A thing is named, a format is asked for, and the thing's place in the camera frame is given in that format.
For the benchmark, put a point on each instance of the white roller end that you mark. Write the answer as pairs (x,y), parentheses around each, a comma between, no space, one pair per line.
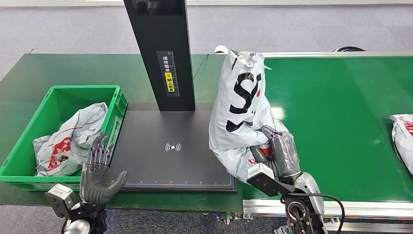
(221,49)

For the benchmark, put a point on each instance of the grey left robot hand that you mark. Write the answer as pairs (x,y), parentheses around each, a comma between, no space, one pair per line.
(95,184)

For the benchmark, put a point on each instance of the green plastic crate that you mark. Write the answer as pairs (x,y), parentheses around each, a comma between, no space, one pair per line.
(64,97)

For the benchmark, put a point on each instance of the grey package with red print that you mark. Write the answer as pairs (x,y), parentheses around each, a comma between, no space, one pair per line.
(403,139)
(74,135)

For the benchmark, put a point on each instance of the metal bracket fitting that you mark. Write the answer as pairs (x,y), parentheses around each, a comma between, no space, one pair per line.
(227,218)

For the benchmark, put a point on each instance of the dark green table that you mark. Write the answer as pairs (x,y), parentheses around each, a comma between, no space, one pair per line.
(64,69)

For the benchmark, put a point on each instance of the black round object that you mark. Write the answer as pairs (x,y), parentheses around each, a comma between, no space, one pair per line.
(348,49)

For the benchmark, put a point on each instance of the black scanner column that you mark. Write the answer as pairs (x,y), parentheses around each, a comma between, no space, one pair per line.
(161,32)

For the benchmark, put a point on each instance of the green conveyor belt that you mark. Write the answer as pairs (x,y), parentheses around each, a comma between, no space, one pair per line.
(338,122)

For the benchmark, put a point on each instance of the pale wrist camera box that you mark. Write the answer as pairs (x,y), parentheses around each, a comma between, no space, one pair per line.
(59,197)
(263,179)

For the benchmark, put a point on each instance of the yellow and black column label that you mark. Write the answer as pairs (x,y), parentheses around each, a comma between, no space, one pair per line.
(168,74)

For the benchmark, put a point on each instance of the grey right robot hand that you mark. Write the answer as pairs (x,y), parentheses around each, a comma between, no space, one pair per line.
(285,155)

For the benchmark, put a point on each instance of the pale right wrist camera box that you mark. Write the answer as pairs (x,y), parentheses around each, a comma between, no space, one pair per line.
(263,179)

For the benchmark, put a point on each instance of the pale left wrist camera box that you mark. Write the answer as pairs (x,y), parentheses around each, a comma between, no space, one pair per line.
(59,197)

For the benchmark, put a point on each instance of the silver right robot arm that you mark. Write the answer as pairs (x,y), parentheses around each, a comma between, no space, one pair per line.
(309,193)

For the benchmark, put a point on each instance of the white package with black letters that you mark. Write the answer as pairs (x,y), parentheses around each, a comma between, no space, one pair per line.
(238,97)

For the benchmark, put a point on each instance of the black scanner base plate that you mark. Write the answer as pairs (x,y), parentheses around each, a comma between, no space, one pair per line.
(167,168)

